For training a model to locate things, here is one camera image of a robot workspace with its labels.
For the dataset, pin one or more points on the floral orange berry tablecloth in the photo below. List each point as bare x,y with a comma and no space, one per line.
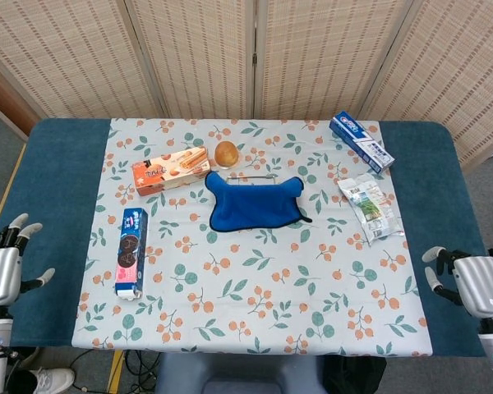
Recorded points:
250,287

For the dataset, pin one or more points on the white sneaker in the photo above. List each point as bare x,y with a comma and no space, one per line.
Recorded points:
53,379

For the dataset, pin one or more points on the teal blue table cover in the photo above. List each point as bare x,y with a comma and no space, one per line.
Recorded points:
53,197

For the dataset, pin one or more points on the silver green snack bag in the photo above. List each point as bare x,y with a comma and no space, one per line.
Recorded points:
369,207

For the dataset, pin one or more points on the orange biscuit box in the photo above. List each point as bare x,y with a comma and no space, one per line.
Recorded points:
168,172

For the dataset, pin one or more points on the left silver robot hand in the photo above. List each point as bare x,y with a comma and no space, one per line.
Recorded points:
0,271

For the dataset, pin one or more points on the blue white toothpaste box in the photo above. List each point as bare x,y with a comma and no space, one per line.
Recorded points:
359,141

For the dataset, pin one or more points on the blue chocolate cookie box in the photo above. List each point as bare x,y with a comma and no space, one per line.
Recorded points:
130,254

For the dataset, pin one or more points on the grey and blue cloth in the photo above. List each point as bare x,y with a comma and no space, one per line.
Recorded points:
250,205

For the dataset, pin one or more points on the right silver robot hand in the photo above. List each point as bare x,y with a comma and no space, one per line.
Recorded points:
482,287

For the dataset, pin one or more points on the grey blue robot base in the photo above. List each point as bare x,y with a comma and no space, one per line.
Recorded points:
238,375

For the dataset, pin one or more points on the brown bread bun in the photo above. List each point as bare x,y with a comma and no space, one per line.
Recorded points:
227,154

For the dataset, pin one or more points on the black bag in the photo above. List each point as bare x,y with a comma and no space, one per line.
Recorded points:
353,375

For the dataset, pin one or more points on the brown wooden board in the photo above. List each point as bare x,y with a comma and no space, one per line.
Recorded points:
4,98

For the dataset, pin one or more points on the woven folding screen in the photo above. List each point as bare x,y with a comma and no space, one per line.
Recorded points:
197,53

